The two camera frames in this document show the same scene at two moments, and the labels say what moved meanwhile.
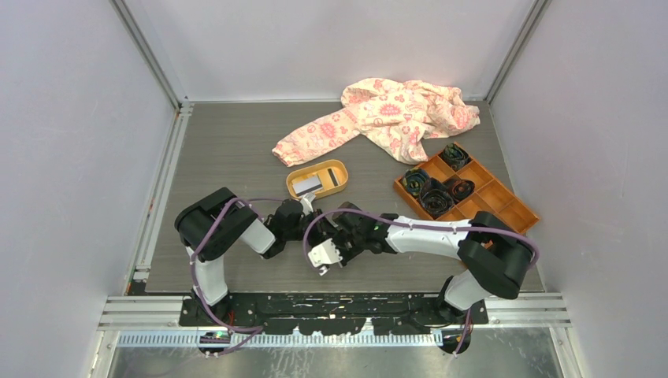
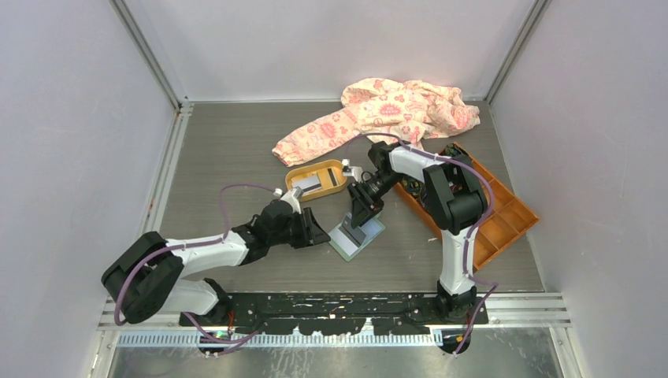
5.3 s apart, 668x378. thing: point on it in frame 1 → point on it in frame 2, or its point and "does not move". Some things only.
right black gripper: (336, 241) → (360, 213)
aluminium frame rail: (182, 106) does not move
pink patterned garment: (398, 116) does not move
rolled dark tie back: (454, 156) does not move
